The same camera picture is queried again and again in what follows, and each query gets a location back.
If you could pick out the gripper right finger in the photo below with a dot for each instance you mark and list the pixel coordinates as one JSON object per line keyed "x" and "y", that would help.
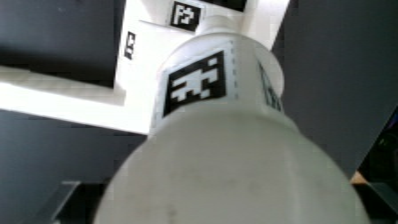
{"x": 379, "y": 197}

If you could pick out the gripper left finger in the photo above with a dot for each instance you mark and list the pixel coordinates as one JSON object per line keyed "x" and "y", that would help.
{"x": 71, "y": 204}

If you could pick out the white lamp bulb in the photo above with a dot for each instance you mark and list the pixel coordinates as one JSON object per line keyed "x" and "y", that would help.
{"x": 228, "y": 169}

